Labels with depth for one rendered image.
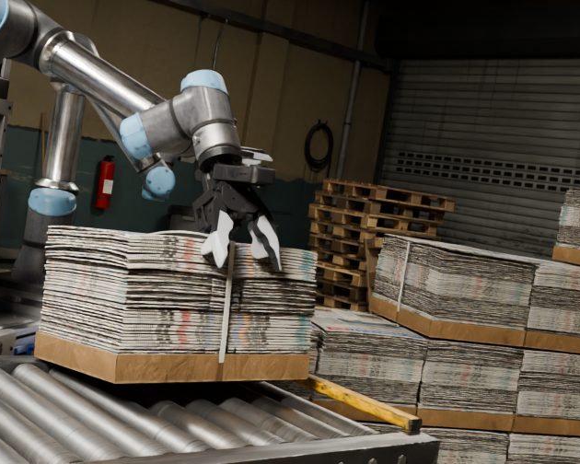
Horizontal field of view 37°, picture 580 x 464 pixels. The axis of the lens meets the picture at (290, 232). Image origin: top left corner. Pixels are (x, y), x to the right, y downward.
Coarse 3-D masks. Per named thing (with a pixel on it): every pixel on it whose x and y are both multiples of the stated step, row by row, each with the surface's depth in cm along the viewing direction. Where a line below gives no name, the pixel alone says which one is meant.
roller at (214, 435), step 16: (112, 384) 145; (144, 400) 138; (160, 400) 136; (160, 416) 133; (176, 416) 131; (192, 416) 130; (192, 432) 127; (208, 432) 125; (224, 432) 124; (224, 448) 121
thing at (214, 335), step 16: (240, 256) 141; (224, 272) 139; (240, 272) 141; (224, 288) 140; (240, 288) 142; (224, 304) 140; (240, 304) 142; (208, 320) 138; (208, 336) 139; (208, 352) 138
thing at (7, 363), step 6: (0, 360) 144; (6, 360) 145; (12, 360) 146; (18, 360) 146; (24, 360) 147; (30, 360) 148; (36, 360) 148; (42, 360) 149; (0, 366) 143; (6, 366) 144; (12, 366) 144; (42, 366) 148; (48, 366) 148; (6, 372) 144; (48, 372) 148
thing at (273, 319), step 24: (264, 264) 144; (288, 264) 148; (312, 264) 151; (264, 288) 145; (288, 288) 148; (312, 288) 151; (240, 312) 142; (264, 312) 145; (288, 312) 148; (312, 312) 152; (240, 336) 143; (264, 336) 146; (288, 336) 150
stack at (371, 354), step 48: (336, 336) 216; (384, 336) 220; (288, 384) 213; (336, 384) 217; (384, 384) 221; (432, 384) 225; (480, 384) 230; (528, 384) 235; (576, 384) 240; (384, 432) 222; (432, 432) 226; (480, 432) 231
